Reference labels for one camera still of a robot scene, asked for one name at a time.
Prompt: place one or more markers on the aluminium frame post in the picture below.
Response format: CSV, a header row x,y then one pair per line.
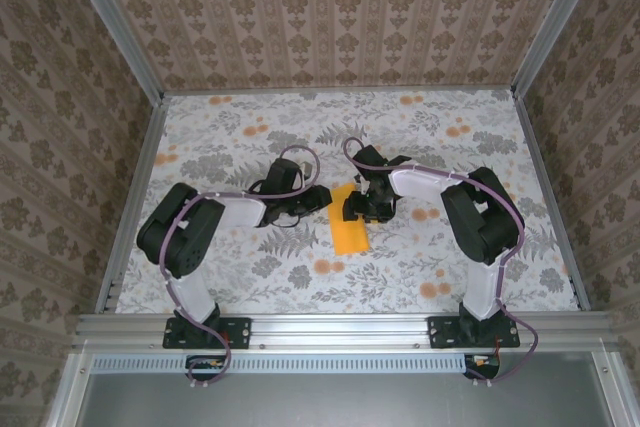
x,y
555,22
115,27

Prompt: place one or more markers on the aluminium table side rail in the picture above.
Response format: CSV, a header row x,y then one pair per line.
x,y
550,197
135,197

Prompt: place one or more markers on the aluminium table end rail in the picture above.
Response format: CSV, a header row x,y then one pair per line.
x,y
340,91

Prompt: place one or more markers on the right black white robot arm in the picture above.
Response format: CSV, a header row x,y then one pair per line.
x,y
490,227

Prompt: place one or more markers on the yellow paper sheet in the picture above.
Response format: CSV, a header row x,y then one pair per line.
x,y
350,237

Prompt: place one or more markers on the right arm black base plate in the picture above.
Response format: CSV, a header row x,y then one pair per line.
x,y
442,332

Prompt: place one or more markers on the floral printed table cover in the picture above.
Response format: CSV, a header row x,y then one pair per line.
x,y
350,122

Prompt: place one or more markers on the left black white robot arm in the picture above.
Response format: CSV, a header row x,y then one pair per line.
x,y
180,237

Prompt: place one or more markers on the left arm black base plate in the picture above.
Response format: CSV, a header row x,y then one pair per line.
x,y
240,332

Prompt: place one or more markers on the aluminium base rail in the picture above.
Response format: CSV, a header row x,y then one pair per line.
x,y
340,332

